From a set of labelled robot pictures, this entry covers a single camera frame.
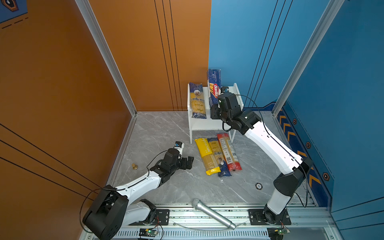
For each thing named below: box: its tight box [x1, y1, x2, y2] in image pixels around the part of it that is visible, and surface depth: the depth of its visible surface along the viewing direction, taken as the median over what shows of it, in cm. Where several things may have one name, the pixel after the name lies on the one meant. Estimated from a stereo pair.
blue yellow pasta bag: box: [189, 82, 207, 119], surface depth 77 cm
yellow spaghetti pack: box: [194, 138, 222, 176], surface depth 93 cm
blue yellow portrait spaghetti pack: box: [207, 137, 232, 177], surface depth 94 cm
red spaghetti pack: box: [217, 133, 242, 172], surface depth 95 cm
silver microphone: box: [191, 198, 236, 230], surface depth 75 cm
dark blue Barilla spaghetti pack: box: [207, 69, 221, 105], surface depth 77 cm
